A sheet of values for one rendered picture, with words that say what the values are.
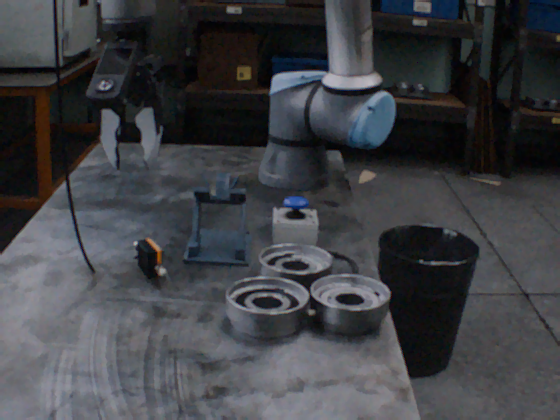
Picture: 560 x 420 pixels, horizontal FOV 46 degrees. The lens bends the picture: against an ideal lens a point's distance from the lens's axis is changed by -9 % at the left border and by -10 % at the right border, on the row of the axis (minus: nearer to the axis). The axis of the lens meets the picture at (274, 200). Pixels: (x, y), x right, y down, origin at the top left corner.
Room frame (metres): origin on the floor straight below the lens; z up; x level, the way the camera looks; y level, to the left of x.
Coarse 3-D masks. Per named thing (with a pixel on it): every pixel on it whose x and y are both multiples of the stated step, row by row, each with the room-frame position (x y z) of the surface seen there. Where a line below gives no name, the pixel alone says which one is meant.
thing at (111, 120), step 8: (104, 112) 0.92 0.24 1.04; (112, 112) 0.92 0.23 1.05; (104, 120) 0.93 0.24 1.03; (112, 120) 0.92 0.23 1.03; (120, 120) 0.93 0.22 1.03; (104, 128) 0.93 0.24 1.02; (112, 128) 0.92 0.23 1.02; (104, 136) 0.93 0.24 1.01; (112, 136) 0.93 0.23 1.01; (104, 144) 0.93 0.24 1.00; (112, 144) 0.93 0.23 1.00; (112, 152) 0.93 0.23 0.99; (112, 160) 0.93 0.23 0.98
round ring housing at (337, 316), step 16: (320, 288) 0.87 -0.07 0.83; (368, 288) 0.87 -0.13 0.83; (384, 288) 0.85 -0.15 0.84; (320, 304) 0.80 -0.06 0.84; (336, 304) 0.82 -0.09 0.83; (352, 304) 0.86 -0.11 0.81; (368, 304) 0.82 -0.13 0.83; (384, 304) 0.80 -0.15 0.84; (320, 320) 0.81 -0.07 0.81; (336, 320) 0.79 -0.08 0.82; (352, 320) 0.78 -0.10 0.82; (368, 320) 0.79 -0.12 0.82
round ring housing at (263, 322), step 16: (240, 288) 0.85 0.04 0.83; (256, 288) 0.86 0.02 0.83; (272, 288) 0.86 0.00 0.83; (288, 288) 0.86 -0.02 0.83; (304, 288) 0.84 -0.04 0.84; (256, 304) 0.83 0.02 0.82; (272, 304) 0.84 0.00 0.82; (288, 304) 0.81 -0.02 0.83; (304, 304) 0.79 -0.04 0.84; (240, 320) 0.78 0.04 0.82; (256, 320) 0.77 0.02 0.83; (272, 320) 0.77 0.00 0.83; (288, 320) 0.77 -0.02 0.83; (304, 320) 0.80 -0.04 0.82; (256, 336) 0.77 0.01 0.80; (272, 336) 0.77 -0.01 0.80
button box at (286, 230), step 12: (276, 216) 1.09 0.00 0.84; (288, 216) 1.09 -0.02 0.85; (300, 216) 1.09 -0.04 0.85; (312, 216) 1.10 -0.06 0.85; (276, 228) 1.06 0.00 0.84; (288, 228) 1.06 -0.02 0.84; (300, 228) 1.07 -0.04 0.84; (312, 228) 1.07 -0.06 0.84; (276, 240) 1.06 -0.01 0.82; (288, 240) 1.06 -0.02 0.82; (300, 240) 1.07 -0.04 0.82; (312, 240) 1.07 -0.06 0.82
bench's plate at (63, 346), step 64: (64, 192) 1.29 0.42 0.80; (128, 192) 1.31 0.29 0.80; (192, 192) 1.33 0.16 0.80; (256, 192) 1.35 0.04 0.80; (320, 192) 1.37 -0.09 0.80; (0, 256) 0.96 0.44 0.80; (64, 256) 0.98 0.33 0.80; (128, 256) 1.00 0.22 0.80; (256, 256) 1.03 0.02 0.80; (0, 320) 0.76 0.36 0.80; (64, 320) 0.78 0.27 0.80; (128, 320) 0.80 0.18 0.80; (192, 320) 0.81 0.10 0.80; (384, 320) 0.83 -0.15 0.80; (0, 384) 0.61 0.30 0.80; (64, 384) 0.63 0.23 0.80; (128, 384) 0.64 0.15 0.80; (192, 384) 0.66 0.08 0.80; (256, 384) 0.67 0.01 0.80; (320, 384) 0.67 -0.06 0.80; (384, 384) 0.67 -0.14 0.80
